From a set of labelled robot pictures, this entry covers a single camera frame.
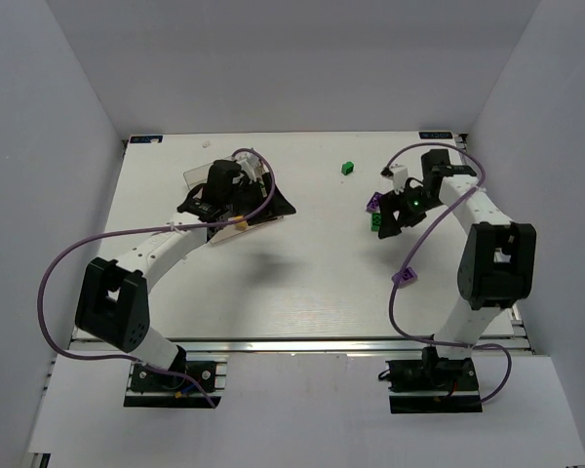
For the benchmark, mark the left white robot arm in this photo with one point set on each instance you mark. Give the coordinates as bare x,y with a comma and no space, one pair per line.
114,300

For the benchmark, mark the small green lego cube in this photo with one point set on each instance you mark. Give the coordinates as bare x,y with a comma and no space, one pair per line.
347,168

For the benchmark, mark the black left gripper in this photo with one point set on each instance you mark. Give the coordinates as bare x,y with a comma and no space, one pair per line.
253,196

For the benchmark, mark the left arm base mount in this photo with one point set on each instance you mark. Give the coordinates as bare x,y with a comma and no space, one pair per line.
152,390

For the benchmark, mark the blue label sticker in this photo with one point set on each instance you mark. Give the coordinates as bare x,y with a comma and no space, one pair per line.
146,139
435,135

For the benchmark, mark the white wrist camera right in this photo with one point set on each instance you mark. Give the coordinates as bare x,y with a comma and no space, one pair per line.
398,175

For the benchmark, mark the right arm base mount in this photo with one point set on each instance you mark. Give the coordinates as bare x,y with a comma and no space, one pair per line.
418,388

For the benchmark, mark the clear tiered plastic organizer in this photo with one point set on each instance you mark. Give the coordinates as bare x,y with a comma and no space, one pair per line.
210,194

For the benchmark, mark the green lego brick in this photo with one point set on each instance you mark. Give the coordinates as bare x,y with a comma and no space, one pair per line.
375,222

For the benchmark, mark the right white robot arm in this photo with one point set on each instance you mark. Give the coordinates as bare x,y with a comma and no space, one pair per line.
496,266

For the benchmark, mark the blue label sticker left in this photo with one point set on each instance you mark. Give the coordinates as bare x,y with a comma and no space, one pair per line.
146,139

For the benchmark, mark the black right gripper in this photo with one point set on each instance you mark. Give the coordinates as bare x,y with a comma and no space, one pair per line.
400,209

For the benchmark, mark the purple lego brick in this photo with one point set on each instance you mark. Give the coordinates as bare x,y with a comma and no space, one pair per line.
373,203
406,277

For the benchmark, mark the blue label sticker right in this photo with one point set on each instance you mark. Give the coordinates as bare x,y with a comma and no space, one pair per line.
435,135

